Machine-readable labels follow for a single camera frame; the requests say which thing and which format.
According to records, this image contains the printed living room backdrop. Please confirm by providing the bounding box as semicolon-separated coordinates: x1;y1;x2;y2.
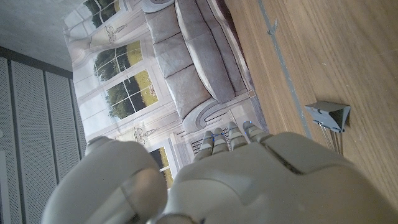
62;0;271;190

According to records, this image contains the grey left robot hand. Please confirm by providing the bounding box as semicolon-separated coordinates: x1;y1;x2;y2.
40;120;398;224

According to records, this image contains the grey binder clip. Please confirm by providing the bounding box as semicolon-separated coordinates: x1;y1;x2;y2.
303;101;351;156

